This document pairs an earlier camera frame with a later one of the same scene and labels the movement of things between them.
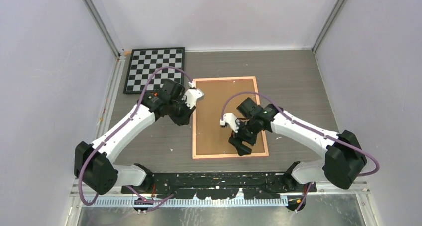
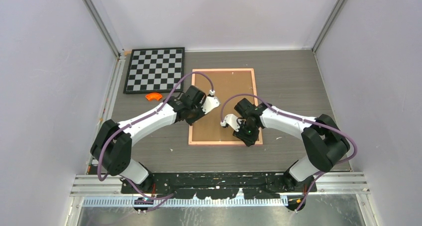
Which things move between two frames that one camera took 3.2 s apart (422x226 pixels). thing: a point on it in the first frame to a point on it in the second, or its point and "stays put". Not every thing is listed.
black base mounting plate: [261, 185] stays put
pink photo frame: [228, 155] to [191, 127]
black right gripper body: [248, 131] stays put
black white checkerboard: [143, 61] stays put
